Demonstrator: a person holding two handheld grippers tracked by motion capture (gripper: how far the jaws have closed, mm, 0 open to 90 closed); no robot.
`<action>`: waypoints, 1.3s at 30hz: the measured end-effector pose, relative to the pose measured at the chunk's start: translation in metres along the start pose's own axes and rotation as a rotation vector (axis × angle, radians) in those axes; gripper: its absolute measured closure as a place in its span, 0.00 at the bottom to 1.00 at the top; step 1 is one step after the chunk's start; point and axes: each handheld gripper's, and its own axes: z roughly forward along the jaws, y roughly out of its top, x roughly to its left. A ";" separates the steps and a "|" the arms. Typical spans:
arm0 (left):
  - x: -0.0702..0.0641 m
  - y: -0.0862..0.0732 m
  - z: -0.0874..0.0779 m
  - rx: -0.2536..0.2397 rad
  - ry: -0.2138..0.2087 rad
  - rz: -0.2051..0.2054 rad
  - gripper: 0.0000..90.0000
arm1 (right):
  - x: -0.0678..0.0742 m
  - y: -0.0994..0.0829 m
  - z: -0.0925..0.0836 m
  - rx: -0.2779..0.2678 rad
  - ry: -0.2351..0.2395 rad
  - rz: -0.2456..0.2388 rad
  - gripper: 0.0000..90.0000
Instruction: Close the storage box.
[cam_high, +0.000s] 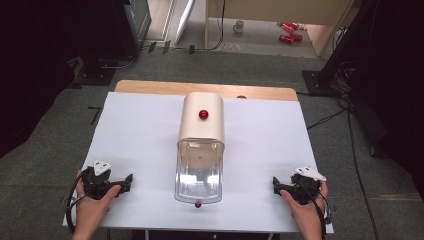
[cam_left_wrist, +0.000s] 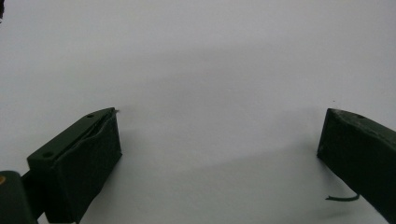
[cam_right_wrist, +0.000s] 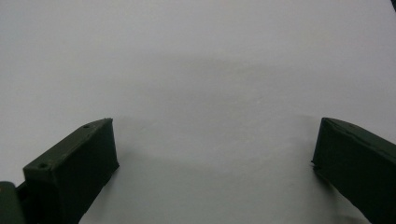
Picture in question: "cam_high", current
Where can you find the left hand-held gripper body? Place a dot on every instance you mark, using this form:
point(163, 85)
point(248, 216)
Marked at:
point(97, 186)

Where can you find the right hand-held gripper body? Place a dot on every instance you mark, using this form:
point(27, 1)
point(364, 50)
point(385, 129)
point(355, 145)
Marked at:
point(304, 190)

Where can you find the person's left hand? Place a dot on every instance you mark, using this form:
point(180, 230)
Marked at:
point(90, 210)

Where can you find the person's right hand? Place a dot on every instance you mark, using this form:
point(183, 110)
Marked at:
point(308, 215)

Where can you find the white table cover sheet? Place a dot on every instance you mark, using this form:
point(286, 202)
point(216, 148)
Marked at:
point(143, 150)

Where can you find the clear plastic drawer red knob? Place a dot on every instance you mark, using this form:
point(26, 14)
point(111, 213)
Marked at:
point(199, 173)

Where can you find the cream drawer cabinet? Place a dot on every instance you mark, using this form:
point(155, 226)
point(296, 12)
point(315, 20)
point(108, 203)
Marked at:
point(201, 126)

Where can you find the red ball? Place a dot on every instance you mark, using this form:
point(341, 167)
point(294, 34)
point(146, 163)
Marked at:
point(203, 114)

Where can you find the black metal stand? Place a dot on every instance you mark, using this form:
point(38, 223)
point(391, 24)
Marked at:
point(328, 60)

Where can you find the dark curtain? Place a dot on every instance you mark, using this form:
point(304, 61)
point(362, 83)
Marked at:
point(30, 66)
point(396, 83)

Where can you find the red can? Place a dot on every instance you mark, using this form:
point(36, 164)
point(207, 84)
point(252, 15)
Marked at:
point(288, 26)

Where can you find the grey mug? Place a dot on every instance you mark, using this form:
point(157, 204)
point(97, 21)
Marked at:
point(238, 26)

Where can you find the white panel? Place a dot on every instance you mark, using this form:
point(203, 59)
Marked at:
point(185, 20)

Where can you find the wooden desk frame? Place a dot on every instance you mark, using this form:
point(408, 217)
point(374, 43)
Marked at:
point(266, 10)

